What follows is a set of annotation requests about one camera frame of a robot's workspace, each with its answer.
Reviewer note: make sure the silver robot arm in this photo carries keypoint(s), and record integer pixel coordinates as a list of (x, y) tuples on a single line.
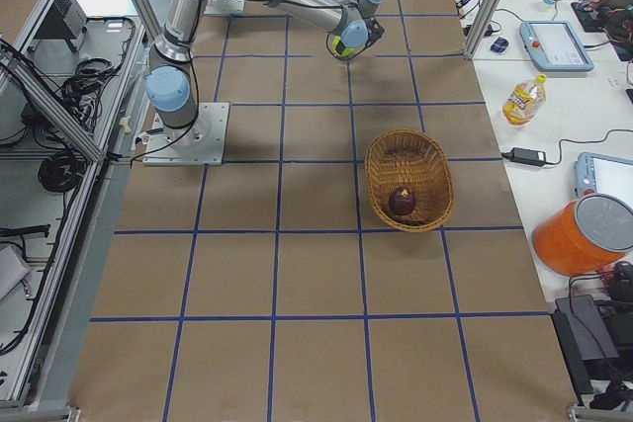
[(244, 49)]

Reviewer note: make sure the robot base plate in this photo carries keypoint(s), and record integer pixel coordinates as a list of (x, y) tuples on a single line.
[(203, 144)]

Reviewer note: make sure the dark blue checkered pouch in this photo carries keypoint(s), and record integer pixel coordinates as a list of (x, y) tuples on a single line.
[(500, 45)]

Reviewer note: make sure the dark purple apple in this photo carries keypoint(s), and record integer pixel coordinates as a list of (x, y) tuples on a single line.
[(402, 201)]

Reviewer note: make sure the orange juice bottle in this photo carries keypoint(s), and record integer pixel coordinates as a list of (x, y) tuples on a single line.
[(525, 100)]

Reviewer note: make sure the orange bucket grey lid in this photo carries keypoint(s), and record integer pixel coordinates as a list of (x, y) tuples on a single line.
[(586, 235)]

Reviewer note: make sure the woven wicker basket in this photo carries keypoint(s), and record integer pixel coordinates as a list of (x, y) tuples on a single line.
[(409, 158)]

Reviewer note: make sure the black power adapter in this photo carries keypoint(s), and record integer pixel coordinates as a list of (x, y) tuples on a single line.
[(524, 156)]

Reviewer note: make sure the blue teach pendant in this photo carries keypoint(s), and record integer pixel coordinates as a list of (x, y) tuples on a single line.
[(554, 46), (603, 174)]

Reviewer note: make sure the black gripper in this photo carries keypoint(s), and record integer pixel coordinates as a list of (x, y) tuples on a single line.
[(336, 47)]

